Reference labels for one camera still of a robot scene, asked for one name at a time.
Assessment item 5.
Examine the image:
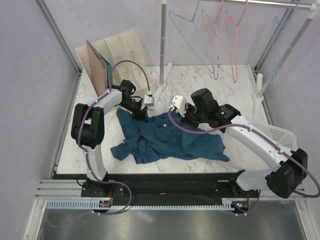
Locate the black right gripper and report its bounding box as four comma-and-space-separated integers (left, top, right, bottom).
177, 102, 208, 130

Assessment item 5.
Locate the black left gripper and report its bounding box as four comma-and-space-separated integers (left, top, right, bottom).
117, 98, 149, 123

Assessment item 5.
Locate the blue t shirt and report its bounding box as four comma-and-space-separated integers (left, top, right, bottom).
110, 108, 230, 164

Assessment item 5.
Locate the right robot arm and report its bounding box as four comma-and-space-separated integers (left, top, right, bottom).
171, 88, 308, 199

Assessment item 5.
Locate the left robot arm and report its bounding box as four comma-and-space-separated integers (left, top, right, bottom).
71, 80, 148, 197

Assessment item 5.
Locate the white clothes rack foot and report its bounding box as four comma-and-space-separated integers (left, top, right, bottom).
149, 62, 173, 111

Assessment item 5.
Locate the metal clothes rack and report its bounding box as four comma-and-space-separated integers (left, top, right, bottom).
157, 0, 320, 120

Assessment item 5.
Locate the teal folder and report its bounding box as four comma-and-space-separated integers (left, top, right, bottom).
100, 55, 113, 88

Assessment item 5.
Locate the brown cardboard folder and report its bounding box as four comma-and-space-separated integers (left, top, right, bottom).
86, 40, 108, 97

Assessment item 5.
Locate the white plastic file organizer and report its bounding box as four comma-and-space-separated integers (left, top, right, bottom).
75, 29, 156, 100

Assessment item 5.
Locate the white plastic laundry basket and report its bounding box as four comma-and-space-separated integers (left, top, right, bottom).
224, 119, 298, 173

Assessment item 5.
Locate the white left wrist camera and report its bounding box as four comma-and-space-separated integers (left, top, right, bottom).
143, 94, 155, 108

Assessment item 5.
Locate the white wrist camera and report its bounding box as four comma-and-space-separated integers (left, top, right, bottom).
143, 94, 155, 108
168, 95, 188, 118

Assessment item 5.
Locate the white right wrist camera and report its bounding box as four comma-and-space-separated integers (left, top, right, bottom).
168, 95, 188, 118

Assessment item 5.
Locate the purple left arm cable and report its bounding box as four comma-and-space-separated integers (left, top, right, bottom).
76, 60, 154, 183

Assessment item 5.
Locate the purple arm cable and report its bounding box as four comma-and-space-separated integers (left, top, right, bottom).
168, 107, 320, 199
76, 60, 154, 183

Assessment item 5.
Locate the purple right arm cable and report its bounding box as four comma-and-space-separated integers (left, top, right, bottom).
168, 107, 320, 199

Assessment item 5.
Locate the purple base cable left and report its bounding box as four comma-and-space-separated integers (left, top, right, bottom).
44, 181, 136, 227

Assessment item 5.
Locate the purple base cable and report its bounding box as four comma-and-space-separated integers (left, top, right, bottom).
44, 181, 136, 227
232, 183, 263, 217

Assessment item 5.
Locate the white slotted cable duct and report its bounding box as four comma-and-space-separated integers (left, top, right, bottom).
46, 198, 237, 210

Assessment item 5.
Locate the pink wire hanger left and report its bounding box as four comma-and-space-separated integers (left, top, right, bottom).
200, 0, 224, 80

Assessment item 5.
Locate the pink wire hanger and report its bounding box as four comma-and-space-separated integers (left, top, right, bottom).
200, 0, 224, 80
225, 0, 249, 84

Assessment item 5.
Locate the pink wire hanger right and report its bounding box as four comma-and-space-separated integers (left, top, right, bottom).
225, 0, 249, 84

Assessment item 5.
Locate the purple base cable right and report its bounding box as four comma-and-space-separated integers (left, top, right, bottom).
232, 183, 263, 217

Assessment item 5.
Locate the blue wire hanger right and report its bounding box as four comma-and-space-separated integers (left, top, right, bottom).
269, 0, 300, 85

